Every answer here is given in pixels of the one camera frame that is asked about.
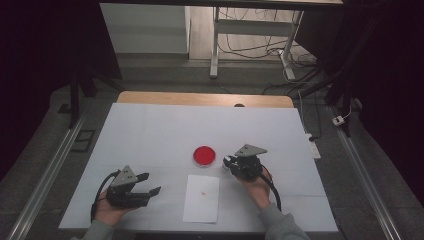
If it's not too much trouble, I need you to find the person's left hand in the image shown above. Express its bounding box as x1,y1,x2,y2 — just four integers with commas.
95,189,138,227

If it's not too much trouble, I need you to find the black metal stand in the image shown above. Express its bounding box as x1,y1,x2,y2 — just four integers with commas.
67,66,123,130
299,64,363,138

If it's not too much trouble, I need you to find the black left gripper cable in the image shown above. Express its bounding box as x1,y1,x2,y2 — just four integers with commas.
90,169,121,224

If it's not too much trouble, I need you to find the person's right hand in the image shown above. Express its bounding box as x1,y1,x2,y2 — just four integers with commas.
237,167,273,211

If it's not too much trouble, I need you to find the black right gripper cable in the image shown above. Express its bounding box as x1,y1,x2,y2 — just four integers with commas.
259,164,283,213

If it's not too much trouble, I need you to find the dark curtain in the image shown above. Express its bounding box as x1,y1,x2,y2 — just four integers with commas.
0,0,122,181
294,0,424,208

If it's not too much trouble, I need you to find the round red ink pad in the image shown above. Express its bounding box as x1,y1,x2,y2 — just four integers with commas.
192,145,217,168

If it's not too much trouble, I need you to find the white desk frame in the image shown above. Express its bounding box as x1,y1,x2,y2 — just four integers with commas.
209,6,305,81

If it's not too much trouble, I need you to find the aluminium floor rail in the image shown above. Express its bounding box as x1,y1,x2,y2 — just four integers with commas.
328,105,404,240
5,99,93,240

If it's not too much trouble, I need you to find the white power strip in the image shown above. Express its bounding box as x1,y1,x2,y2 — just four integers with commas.
304,132,322,160

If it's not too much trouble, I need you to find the white table cover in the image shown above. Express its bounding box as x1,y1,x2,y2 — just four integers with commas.
58,102,339,233

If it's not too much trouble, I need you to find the black rectangular floor frame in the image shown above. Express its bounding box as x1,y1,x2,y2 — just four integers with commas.
70,129,96,154

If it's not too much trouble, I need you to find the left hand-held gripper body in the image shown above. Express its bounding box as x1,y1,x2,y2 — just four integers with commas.
106,165,150,209

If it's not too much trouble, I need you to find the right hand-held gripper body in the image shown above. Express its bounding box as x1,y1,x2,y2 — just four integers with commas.
230,143,268,183

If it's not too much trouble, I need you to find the white paper sheet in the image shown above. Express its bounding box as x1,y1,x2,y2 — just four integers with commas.
182,174,221,224

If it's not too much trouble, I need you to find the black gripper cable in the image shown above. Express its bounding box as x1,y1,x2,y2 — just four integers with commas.
90,169,121,224
259,164,283,213

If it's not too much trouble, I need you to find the black cable tangle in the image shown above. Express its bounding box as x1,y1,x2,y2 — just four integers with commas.
217,7,318,69

